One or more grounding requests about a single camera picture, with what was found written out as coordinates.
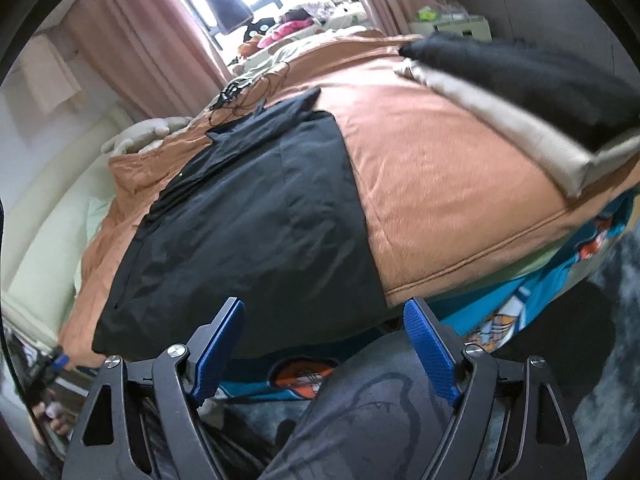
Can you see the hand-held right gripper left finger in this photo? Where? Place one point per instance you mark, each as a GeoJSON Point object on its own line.
{"type": "Point", "coordinates": [215, 355]}

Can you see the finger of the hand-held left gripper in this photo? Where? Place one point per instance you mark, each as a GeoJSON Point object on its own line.
{"type": "Point", "coordinates": [60, 361]}

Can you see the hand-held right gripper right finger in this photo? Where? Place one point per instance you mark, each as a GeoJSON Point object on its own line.
{"type": "Point", "coordinates": [430, 355]}

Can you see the black shirt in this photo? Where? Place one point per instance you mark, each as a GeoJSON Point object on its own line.
{"type": "Point", "coordinates": [240, 220]}

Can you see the patterned clothes pile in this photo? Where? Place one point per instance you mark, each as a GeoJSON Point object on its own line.
{"type": "Point", "coordinates": [325, 10]}

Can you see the person's left hand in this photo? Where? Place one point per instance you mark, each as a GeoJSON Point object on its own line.
{"type": "Point", "coordinates": [57, 422]}

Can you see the grey cartoon print pants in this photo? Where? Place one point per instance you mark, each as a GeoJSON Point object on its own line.
{"type": "Point", "coordinates": [370, 420]}

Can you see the cream bed headboard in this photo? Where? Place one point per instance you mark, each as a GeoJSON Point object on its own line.
{"type": "Point", "coordinates": [45, 220]}

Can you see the pale green pillow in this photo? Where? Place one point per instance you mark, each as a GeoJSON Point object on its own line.
{"type": "Point", "coordinates": [97, 215]}

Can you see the grey shaggy rug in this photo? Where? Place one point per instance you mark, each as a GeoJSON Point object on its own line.
{"type": "Point", "coordinates": [610, 360]}

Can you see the orange duvet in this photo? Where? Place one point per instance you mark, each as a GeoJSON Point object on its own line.
{"type": "Point", "coordinates": [440, 175]}

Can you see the grey plush toy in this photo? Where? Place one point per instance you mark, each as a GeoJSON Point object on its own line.
{"type": "Point", "coordinates": [145, 132]}

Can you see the cream hanging cloth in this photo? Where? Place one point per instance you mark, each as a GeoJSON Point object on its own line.
{"type": "Point", "coordinates": [50, 75]}

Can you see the black folded cloth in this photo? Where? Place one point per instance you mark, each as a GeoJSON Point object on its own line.
{"type": "Point", "coordinates": [525, 80]}

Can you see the orange plush toy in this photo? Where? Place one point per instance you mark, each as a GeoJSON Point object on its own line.
{"type": "Point", "coordinates": [248, 47]}

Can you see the pink cloth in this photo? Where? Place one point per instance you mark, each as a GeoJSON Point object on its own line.
{"type": "Point", "coordinates": [280, 32]}

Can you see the black plush toy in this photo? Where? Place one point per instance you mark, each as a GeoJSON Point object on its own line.
{"type": "Point", "coordinates": [260, 27]}

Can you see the white nightstand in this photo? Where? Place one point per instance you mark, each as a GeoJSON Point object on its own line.
{"type": "Point", "coordinates": [460, 25]}

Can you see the green small item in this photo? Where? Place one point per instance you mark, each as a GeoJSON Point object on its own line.
{"type": "Point", "coordinates": [426, 11]}

